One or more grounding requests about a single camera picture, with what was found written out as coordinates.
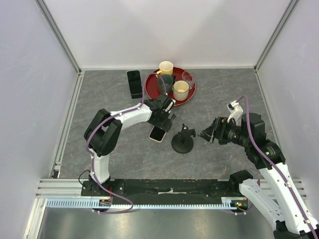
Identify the white case smartphone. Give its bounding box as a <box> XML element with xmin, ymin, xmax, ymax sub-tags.
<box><xmin>127</xmin><ymin>70</ymin><xmax>142</xmax><ymax>94</ymax></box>

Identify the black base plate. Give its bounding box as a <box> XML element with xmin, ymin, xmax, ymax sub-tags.
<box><xmin>81</xmin><ymin>178</ymin><xmax>259</xmax><ymax>205</ymax></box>

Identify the aluminium frame post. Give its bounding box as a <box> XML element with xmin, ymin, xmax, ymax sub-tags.
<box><xmin>253</xmin><ymin>0</ymin><xmax>300</xmax><ymax>73</ymax></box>
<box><xmin>34</xmin><ymin>0</ymin><xmax>82</xmax><ymax>74</ymax></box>

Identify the grey slotted cable duct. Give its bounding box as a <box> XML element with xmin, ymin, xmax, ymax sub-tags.
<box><xmin>46</xmin><ymin>198</ymin><xmax>237</xmax><ymax>210</ymax></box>

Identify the yellow mug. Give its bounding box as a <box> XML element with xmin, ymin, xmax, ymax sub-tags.
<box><xmin>156</xmin><ymin>61</ymin><xmax>174</xmax><ymax>76</ymax></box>

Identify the left aluminium frame post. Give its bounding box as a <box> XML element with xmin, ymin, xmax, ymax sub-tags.
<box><xmin>34</xmin><ymin>0</ymin><xmax>82</xmax><ymax>74</ymax></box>

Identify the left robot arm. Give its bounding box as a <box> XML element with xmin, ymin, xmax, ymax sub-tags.
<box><xmin>84</xmin><ymin>94</ymin><xmax>175</xmax><ymax>196</ymax></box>

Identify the dark green mug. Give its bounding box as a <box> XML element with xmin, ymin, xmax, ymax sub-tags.
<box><xmin>158</xmin><ymin>74</ymin><xmax>174</xmax><ymax>94</ymax></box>

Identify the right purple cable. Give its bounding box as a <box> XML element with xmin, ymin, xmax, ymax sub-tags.
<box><xmin>235</xmin><ymin>95</ymin><xmax>319</xmax><ymax>239</ymax></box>

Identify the black round suction base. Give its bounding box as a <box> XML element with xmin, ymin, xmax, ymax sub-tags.
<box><xmin>171</xmin><ymin>124</ymin><xmax>196</xmax><ymax>154</ymax></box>

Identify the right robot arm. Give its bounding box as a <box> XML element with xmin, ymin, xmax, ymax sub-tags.
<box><xmin>199</xmin><ymin>113</ymin><xmax>319</xmax><ymax>239</ymax></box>

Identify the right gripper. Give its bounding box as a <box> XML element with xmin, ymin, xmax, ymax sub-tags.
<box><xmin>197</xmin><ymin>115</ymin><xmax>251</xmax><ymax>147</ymax></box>

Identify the red round tray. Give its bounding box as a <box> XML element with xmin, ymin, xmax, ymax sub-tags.
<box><xmin>145</xmin><ymin>67</ymin><xmax>196</xmax><ymax>107</ymax></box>

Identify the clear drinking glass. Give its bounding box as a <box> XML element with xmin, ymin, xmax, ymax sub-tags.
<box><xmin>182</xmin><ymin>71</ymin><xmax>195</xmax><ymax>90</ymax></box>

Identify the right aluminium frame post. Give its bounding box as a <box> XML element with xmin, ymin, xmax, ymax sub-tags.
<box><xmin>253</xmin><ymin>0</ymin><xmax>300</xmax><ymax>73</ymax></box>

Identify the cream faceted cup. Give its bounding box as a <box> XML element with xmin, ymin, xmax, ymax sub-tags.
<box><xmin>173</xmin><ymin>81</ymin><xmax>189</xmax><ymax>101</ymax></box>

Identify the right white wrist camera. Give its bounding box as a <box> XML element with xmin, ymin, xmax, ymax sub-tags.
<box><xmin>226</xmin><ymin>101</ymin><xmax>243</xmax><ymax>122</ymax></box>

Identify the pink case smartphone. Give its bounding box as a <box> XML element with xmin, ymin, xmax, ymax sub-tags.
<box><xmin>149</xmin><ymin>126</ymin><xmax>167</xmax><ymax>143</ymax></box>

